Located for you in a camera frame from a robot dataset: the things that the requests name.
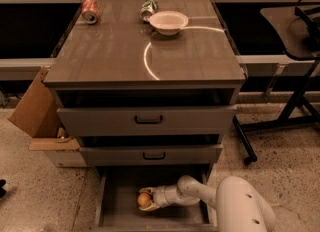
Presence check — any white bowl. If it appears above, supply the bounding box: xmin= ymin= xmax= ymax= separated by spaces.
xmin=149 ymin=11 xmax=189 ymax=36

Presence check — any black object on floor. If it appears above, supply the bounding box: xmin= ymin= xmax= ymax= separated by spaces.
xmin=0 ymin=179 xmax=6 ymax=198

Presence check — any grey bottom drawer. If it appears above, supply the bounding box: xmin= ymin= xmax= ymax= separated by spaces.
xmin=95 ymin=165 xmax=218 ymax=232

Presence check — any grey drawer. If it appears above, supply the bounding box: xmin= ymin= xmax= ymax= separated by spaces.
xmin=57 ymin=105 xmax=236 ymax=137
xmin=95 ymin=165 xmax=218 ymax=232
xmin=80 ymin=144 xmax=223 ymax=166

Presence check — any orange fruit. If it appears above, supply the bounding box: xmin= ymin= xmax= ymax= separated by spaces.
xmin=137 ymin=192 xmax=152 ymax=208

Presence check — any grey top drawer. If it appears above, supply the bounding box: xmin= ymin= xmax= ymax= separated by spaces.
xmin=57 ymin=105 xmax=236 ymax=137

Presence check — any brown cardboard box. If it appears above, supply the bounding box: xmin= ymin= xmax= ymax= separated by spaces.
xmin=7 ymin=67 xmax=88 ymax=168

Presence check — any grey drawer cabinet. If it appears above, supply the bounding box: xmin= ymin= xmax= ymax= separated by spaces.
xmin=43 ymin=0 xmax=247 ymax=177

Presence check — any red soda can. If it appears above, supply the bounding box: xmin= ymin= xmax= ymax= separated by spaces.
xmin=81 ymin=0 xmax=100 ymax=24

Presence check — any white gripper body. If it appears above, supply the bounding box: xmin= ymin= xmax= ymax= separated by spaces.
xmin=153 ymin=186 xmax=169 ymax=208

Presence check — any grey middle drawer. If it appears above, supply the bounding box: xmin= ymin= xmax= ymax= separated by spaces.
xmin=80 ymin=144 xmax=223 ymax=166

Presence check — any black side table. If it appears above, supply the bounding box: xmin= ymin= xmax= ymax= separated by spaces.
xmin=233 ymin=0 xmax=320 ymax=165

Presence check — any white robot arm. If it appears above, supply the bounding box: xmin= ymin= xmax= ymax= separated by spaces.
xmin=137 ymin=175 xmax=276 ymax=232

